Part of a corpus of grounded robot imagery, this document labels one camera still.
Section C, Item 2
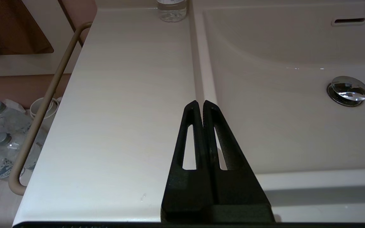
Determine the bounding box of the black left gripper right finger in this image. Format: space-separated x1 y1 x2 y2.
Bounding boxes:
203 100 275 222

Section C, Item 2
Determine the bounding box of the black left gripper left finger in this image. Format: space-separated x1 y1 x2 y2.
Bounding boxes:
161 101 215 222

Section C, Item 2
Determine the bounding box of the white ceramic sink basin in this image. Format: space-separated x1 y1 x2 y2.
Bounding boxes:
191 6 365 174

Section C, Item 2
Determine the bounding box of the chrome drain stopper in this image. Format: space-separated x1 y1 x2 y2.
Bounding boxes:
326 76 365 107

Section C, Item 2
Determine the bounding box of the white mug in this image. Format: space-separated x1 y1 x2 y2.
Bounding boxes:
30 97 59 120

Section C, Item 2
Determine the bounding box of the clear empty plastic bottle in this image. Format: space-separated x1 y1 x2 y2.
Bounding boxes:
157 0 188 22

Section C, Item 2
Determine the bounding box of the beige towel rail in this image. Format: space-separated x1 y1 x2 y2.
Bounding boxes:
8 22 93 196

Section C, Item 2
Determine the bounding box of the brown wall pocket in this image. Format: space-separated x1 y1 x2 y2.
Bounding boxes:
0 0 54 56

